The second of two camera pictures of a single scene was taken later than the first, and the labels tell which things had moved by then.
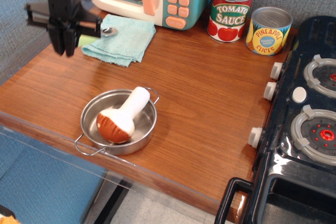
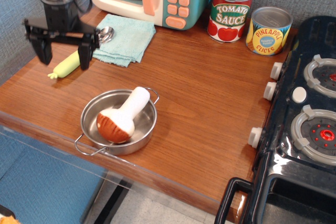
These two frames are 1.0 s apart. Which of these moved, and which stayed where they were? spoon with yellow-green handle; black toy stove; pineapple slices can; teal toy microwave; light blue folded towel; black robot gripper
Moved: black robot gripper; spoon with yellow-green handle
Stayed: light blue folded towel; teal toy microwave; pineapple slices can; black toy stove
